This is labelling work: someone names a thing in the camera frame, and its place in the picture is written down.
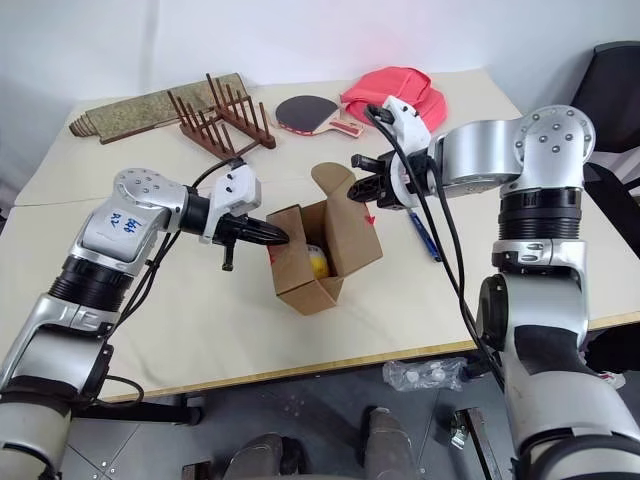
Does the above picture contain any clear plastic bag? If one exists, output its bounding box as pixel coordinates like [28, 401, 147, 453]
[381, 356, 469, 393]

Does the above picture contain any yellow item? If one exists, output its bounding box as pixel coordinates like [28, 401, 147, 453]
[306, 243, 332, 278]

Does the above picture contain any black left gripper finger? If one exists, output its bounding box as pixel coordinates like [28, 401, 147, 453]
[246, 217, 289, 238]
[247, 230, 292, 248]

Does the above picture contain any black table base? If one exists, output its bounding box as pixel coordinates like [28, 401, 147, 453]
[73, 391, 204, 427]

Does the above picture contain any dark wooden dish rack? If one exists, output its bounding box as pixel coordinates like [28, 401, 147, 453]
[167, 72, 278, 162]

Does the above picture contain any red folded cloth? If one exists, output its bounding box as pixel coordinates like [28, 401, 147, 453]
[339, 67, 450, 134]

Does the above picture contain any red white shoe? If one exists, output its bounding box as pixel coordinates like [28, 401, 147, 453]
[596, 369, 627, 389]

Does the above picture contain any blue pen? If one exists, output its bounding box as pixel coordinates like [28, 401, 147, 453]
[408, 208, 443, 264]

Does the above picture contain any brown cardboard box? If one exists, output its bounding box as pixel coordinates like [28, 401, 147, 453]
[264, 162, 386, 317]

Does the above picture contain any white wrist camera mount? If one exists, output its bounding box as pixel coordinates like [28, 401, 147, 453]
[381, 95, 432, 209]
[199, 164, 264, 246]

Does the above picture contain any black chair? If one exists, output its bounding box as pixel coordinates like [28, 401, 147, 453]
[569, 40, 640, 204]

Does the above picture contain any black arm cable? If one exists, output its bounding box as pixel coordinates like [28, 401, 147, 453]
[366, 103, 507, 392]
[96, 156, 247, 404]

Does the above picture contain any table tennis paddle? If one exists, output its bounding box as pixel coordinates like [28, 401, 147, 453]
[271, 94, 367, 140]

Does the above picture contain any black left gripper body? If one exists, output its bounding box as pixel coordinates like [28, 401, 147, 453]
[215, 215, 250, 273]

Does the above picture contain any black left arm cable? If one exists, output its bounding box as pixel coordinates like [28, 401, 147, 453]
[96, 156, 247, 404]

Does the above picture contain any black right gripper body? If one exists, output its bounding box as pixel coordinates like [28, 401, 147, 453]
[374, 153, 402, 209]

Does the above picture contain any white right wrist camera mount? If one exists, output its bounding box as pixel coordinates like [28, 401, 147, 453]
[381, 95, 432, 209]

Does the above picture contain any rolled green woven mat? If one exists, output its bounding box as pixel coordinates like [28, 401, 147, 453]
[68, 72, 252, 146]

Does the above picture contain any dark brown caster stand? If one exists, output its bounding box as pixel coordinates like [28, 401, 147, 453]
[451, 406, 497, 480]

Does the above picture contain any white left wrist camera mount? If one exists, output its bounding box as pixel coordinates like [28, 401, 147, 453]
[199, 164, 264, 246]

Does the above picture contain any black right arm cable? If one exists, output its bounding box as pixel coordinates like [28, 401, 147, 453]
[366, 103, 507, 392]

